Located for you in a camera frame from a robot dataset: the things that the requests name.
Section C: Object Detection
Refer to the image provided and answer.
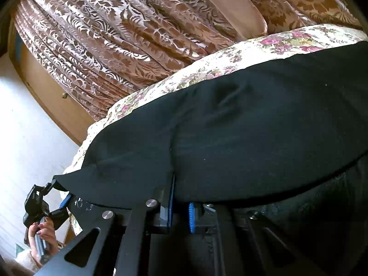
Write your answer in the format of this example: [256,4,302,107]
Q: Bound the brown damask curtain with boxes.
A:
[228,0,363,33]

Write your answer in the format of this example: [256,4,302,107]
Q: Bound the brown wooden cabinet door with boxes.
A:
[8,13,96,147]

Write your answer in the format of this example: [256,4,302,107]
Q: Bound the person's left forearm white sleeve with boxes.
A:
[14,249,41,273]

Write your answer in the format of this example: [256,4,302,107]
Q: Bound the black pants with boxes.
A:
[53,39,368,276]

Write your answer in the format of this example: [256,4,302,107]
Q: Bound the brown patterned pleated curtain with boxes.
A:
[14,0,261,121]

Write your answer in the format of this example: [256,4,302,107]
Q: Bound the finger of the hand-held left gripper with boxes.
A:
[49,193,73,228]
[43,179,63,198]

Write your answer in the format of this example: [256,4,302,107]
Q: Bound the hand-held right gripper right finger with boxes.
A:
[188,202,331,276]

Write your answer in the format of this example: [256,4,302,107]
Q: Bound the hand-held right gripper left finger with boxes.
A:
[36,173,176,276]

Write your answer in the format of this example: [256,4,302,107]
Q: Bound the floral bed blanket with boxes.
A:
[61,24,368,236]

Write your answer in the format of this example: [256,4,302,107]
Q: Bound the plain tan curtain band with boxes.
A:
[185,0,268,35]

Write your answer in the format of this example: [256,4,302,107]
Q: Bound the person's left hand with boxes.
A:
[27,217,59,268]

